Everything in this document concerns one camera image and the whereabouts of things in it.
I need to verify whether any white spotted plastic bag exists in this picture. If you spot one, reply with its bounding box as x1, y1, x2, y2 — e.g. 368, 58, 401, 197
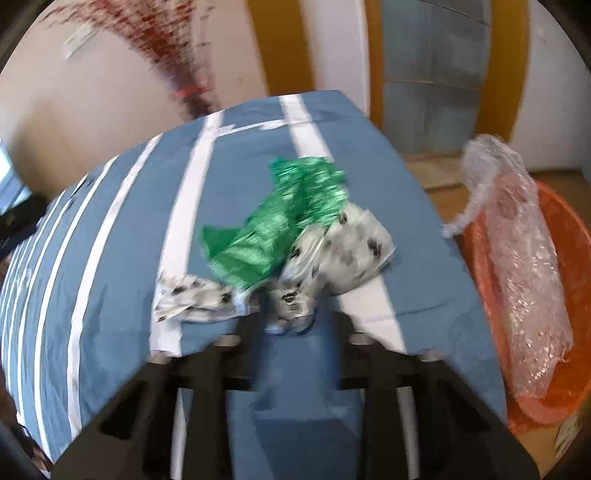
154, 205, 398, 335

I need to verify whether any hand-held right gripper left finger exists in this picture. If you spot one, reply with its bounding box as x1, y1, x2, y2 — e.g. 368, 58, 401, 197
48, 298, 267, 480

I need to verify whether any clear bubble wrap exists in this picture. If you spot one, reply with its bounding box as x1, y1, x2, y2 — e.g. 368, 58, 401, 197
441, 134, 575, 400

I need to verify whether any green plastic bag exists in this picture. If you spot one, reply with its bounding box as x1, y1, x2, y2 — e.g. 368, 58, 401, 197
201, 157, 349, 289

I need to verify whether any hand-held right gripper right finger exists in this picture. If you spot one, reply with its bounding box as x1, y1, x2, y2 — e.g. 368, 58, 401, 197
318, 308, 541, 480

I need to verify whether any yellow wooden door frame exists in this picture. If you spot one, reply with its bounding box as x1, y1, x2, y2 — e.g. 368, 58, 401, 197
247, 0, 532, 172

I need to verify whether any white wall socket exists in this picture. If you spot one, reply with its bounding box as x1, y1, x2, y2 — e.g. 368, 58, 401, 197
62, 23, 100, 60

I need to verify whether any blue striped tablecloth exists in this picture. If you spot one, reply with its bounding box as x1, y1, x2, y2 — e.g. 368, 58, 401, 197
0, 90, 509, 480

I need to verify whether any frosted glass door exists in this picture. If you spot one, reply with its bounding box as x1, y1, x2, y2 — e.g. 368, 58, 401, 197
381, 0, 497, 154

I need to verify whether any orange plastic basin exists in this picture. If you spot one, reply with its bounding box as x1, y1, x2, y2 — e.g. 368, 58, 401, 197
455, 180, 585, 428

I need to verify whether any glass vase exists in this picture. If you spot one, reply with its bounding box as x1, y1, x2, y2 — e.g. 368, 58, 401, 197
175, 78, 223, 117

